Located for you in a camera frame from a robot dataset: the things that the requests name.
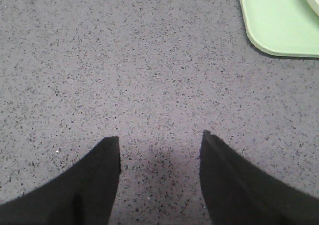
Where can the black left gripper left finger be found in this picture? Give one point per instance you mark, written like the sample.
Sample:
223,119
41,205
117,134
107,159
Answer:
82,195

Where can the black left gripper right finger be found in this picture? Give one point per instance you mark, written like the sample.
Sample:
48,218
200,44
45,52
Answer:
236,192

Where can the light green plastic tray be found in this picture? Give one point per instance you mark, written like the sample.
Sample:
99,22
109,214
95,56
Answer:
288,28

